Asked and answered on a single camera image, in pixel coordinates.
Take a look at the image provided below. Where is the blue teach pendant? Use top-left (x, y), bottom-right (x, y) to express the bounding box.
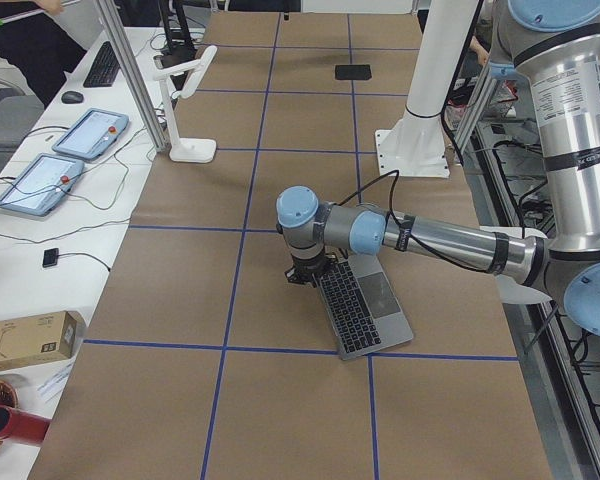
top-left (52, 108), bottom-right (129, 161)
top-left (0, 154), bottom-right (85, 217)

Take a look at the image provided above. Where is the white desk lamp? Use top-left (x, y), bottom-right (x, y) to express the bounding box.
top-left (153, 44), bottom-right (219, 164)

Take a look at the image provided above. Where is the dark grey computer mouse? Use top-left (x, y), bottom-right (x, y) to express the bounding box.
top-left (61, 91), bottom-right (84, 105)

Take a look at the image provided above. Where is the aluminium frame post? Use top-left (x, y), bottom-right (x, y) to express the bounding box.
top-left (94, 0), bottom-right (167, 153)

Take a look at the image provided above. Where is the person in black clothes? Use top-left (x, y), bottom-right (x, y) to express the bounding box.
top-left (0, 1), bottom-right (86, 106)

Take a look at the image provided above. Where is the grey laptop computer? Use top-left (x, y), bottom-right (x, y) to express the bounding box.
top-left (319, 255), bottom-right (414, 360)

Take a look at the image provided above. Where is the near blue teach pendant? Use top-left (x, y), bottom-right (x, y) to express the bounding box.
top-left (0, 154), bottom-right (85, 217)

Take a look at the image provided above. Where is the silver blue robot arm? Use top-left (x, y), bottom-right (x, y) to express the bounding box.
top-left (276, 1), bottom-right (600, 336)

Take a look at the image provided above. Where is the far blue teach pendant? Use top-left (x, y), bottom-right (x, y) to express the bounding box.
top-left (52, 108), bottom-right (129, 161)

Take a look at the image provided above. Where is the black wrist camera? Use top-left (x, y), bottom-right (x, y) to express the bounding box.
top-left (285, 267), bottom-right (317, 288)

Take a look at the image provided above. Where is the black computer keyboard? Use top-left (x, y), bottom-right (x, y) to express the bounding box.
top-left (83, 41), bottom-right (120, 88)

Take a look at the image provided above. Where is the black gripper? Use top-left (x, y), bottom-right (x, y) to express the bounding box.
top-left (292, 253), bottom-right (330, 280)

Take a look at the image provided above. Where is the black folded mouse pad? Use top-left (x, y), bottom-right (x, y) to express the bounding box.
top-left (334, 64), bottom-right (372, 81)

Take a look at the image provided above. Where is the brown cardboard box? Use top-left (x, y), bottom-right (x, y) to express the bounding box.
top-left (0, 311), bottom-right (85, 372)

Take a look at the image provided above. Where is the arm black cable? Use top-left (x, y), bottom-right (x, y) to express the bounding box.
top-left (335, 169), bottom-right (496, 274)

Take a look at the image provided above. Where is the small black puck device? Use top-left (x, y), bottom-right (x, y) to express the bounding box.
top-left (42, 248), bottom-right (60, 268)

